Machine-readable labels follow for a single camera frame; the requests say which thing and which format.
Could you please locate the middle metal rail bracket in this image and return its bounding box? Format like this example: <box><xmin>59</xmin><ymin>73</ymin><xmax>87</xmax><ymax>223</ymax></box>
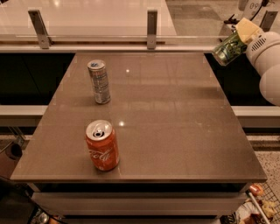
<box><xmin>147</xmin><ymin>10</ymin><xmax>158</xmax><ymax>50</ymax></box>

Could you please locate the tall silver slim can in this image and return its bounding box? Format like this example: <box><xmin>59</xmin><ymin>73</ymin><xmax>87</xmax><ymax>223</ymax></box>
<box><xmin>87</xmin><ymin>59</ymin><xmax>110</xmax><ymax>104</ymax></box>

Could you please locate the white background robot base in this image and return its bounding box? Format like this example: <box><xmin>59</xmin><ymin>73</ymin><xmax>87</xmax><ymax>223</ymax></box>
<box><xmin>223</xmin><ymin>0</ymin><xmax>272</xmax><ymax>25</ymax></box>

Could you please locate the metal rail bracket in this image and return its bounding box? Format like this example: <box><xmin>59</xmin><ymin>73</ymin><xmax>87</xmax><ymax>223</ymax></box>
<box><xmin>147</xmin><ymin>10</ymin><xmax>158</xmax><ymax>50</ymax></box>
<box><xmin>28</xmin><ymin>10</ymin><xmax>52</xmax><ymax>49</ymax></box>
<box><xmin>260</xmin><ymin>10</ymin><xmax>278</xmax><ymax>32</ymax></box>

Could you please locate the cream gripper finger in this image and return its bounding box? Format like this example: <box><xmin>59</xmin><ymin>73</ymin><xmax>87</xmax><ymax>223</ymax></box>
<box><xmin>235</xmin><ymin>17</ymin><xmax>263</xmax><ymax>44</ymax></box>

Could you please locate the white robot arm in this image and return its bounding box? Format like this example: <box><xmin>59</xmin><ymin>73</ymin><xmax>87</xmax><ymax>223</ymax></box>
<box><xmin>236</xmin><ymin>18</ymin><xmax>280</xmax><ymax>106</ymax></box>

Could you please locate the right metal rail bracket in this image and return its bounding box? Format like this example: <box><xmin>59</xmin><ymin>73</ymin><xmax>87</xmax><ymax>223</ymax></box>
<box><xmin>260</xmin><ymin>10</ymin><xmax>278</xmax><ymax>32</ymax></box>

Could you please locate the wire basket with items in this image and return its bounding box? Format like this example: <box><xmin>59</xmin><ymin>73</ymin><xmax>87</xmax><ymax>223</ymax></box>
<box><xmin>234</xmin><ymin>183</ymin><xmax>280</xmax><ymax>224</ymax></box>

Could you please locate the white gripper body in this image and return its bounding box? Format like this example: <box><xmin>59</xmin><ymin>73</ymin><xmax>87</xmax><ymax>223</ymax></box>
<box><xmin>246</xmin><ymin>31</ymin><xmax>280</xmax><ymax>76</ymax></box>

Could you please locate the left metal rail bracket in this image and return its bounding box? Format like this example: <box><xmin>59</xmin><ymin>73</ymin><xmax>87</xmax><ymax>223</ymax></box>
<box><xmin>28</xmin><ymin>10</ymin><xmax>52</xmax><ymax>49</ymax></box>

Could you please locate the green soda can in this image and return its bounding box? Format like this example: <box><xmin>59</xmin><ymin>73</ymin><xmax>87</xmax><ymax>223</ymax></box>
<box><xmin>212</xmin><ymin>32</ymin><xmax>247</xmax><ymax>67</ymax></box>

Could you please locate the orange soda can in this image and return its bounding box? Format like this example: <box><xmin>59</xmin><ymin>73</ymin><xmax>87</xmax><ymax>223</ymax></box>
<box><xmin>86</xmin><ymin>120</ymin><xmax>119</xmax><ymax>172</ymax></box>

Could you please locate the glass barrier rail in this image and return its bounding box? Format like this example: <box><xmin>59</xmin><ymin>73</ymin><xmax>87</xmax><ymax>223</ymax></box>
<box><xmin>0</xmin><ymin>34</ymin><xmax>226</xmax><ymax>53</ymax></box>

